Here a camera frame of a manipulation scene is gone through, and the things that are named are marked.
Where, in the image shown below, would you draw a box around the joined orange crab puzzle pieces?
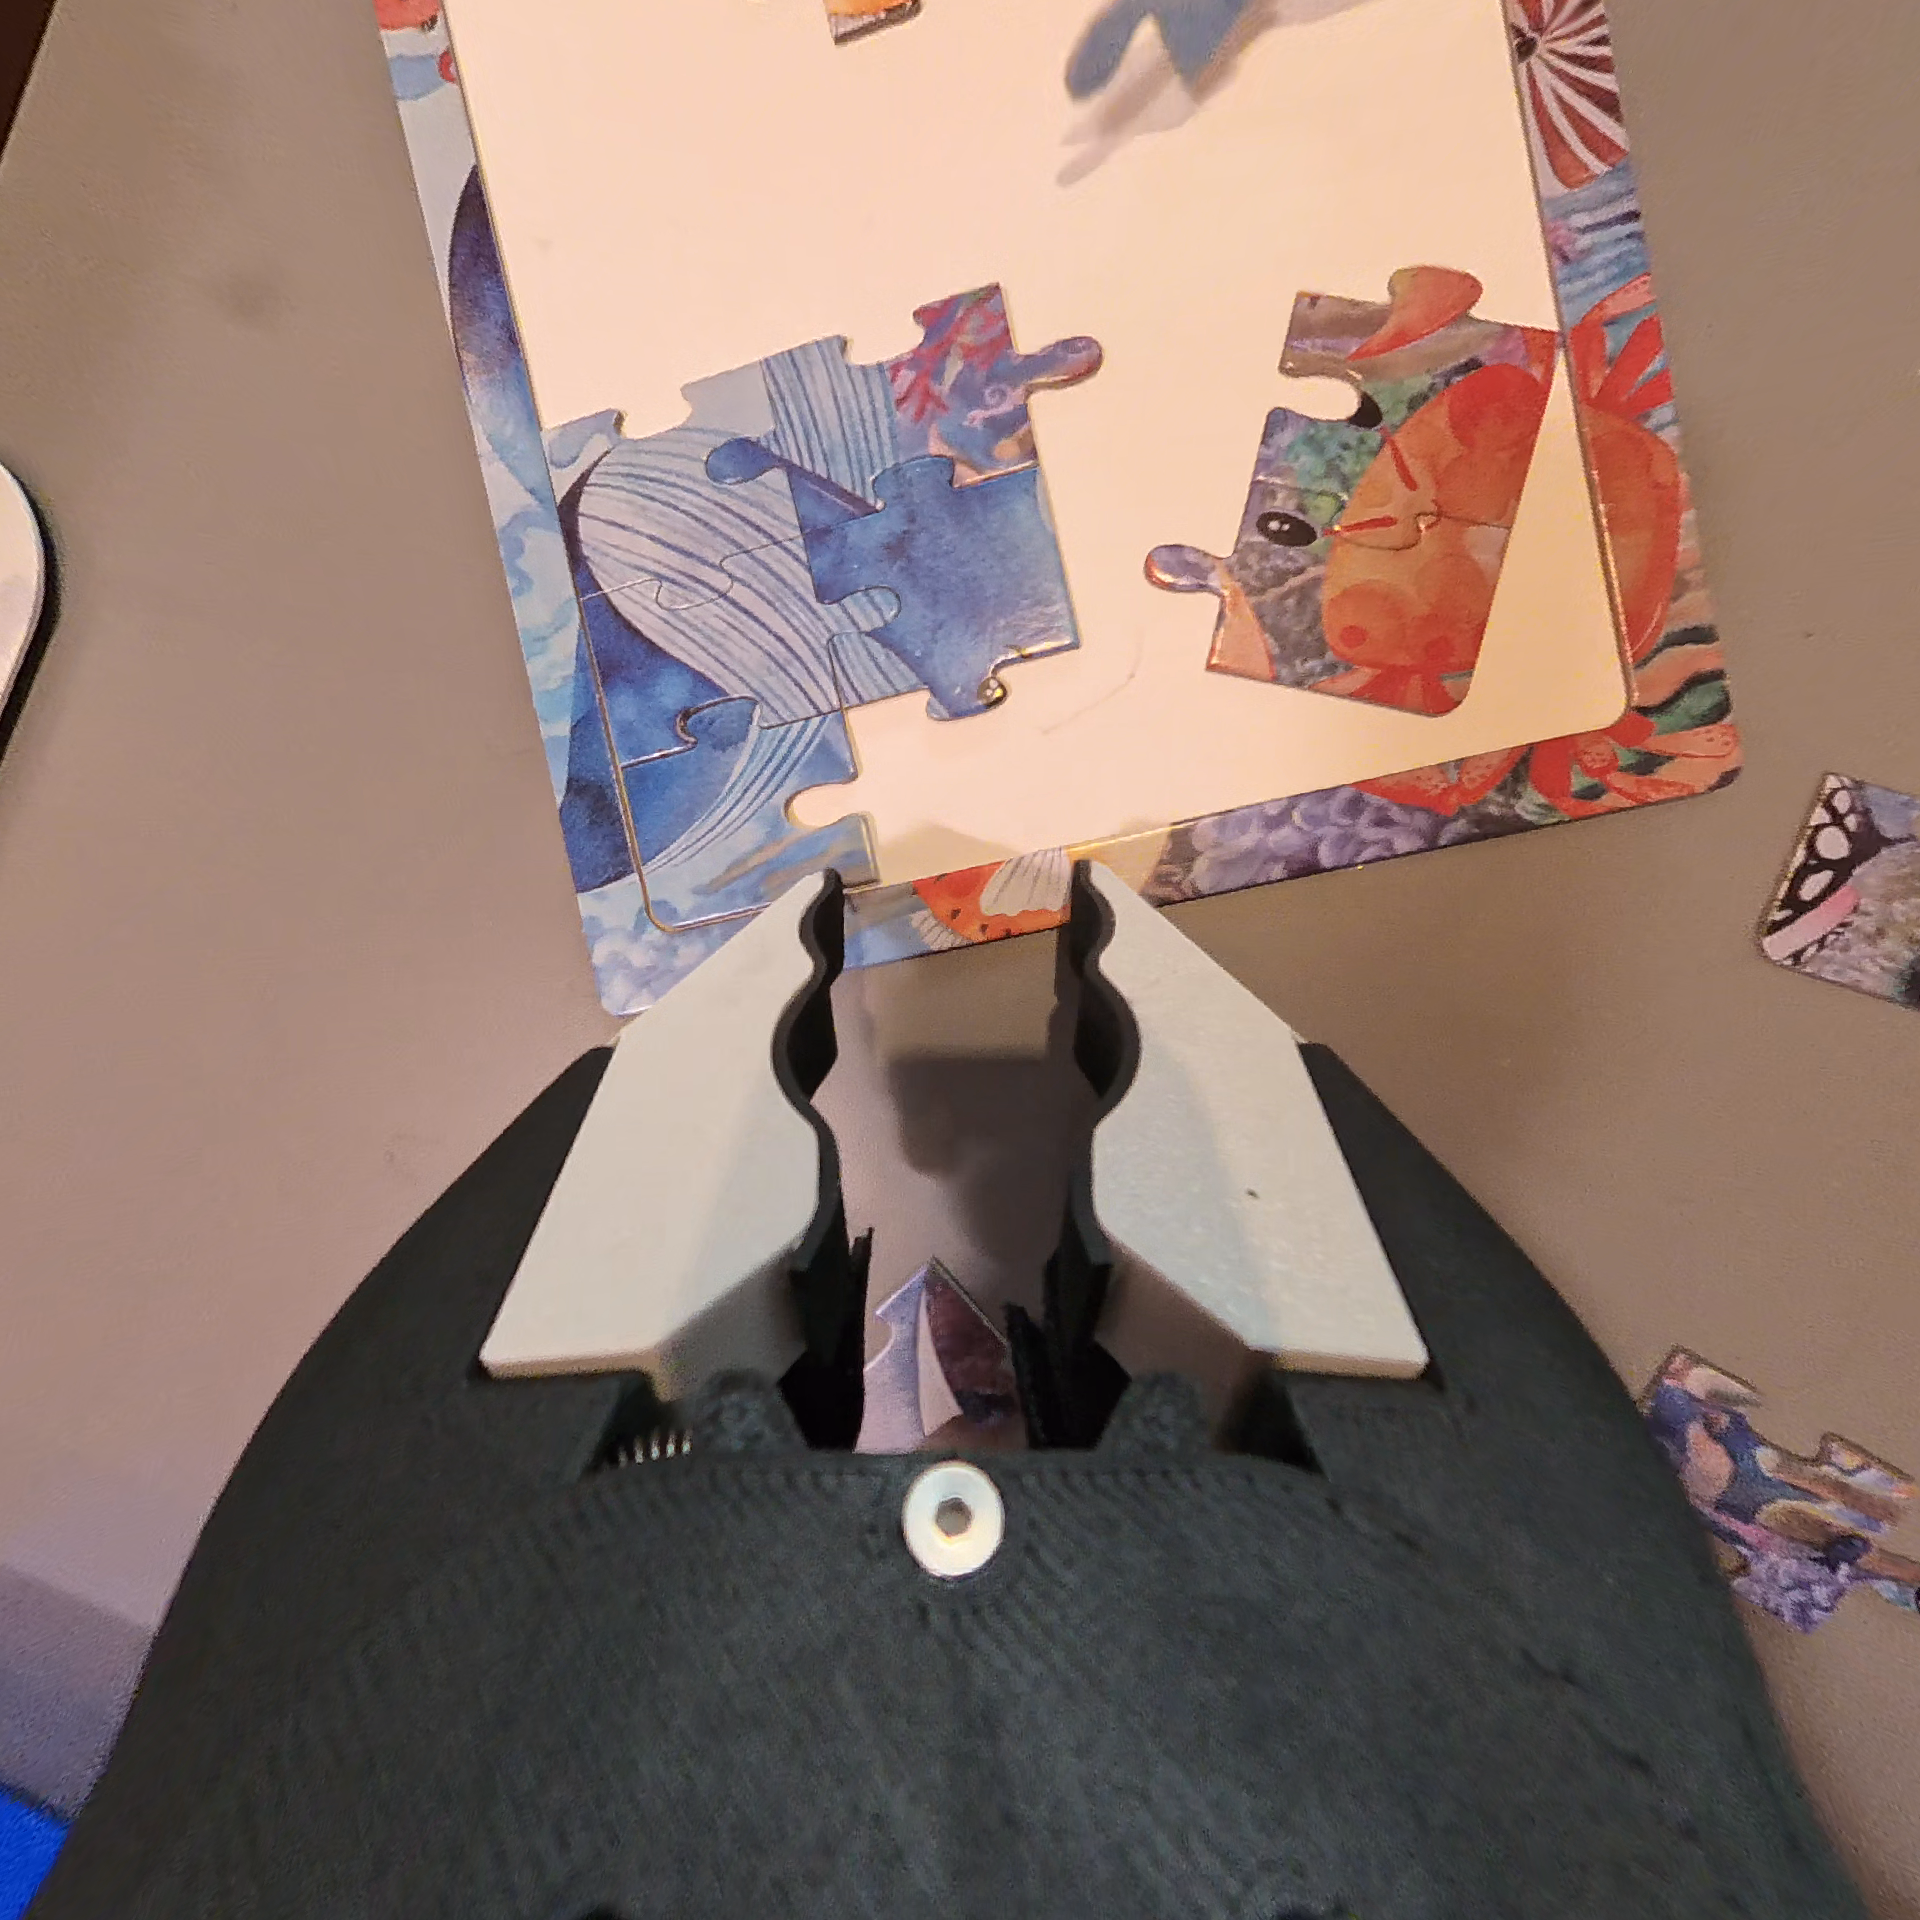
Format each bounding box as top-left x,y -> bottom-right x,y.
1144,268 -> 1562,720

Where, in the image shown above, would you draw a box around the purple orange fish puzzle piece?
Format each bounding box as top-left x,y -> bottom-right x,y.
1634,1346 -> 1920,1635

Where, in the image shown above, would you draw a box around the joined blue whale puzzle pieces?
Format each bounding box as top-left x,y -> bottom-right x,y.
544,286 -> 1105,940

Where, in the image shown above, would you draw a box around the black white spotted puzzle piece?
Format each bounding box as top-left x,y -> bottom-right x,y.
1755,773 -> 1920,1011

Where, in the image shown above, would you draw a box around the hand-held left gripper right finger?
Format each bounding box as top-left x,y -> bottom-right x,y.
1006,856 -> 1430,1448

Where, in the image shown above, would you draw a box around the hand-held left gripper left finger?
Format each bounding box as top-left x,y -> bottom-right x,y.
478,867 -> 875,1448

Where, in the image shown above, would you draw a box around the ocean jigsaw puzzle frame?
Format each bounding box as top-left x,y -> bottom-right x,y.
376,0 -> 1745,1021

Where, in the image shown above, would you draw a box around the blue object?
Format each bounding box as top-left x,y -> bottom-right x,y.
0,1786 -> 78,1920

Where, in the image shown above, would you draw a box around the purple white-patch puzzle piece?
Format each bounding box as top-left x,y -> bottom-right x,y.
862,1256 -> 1021,1448

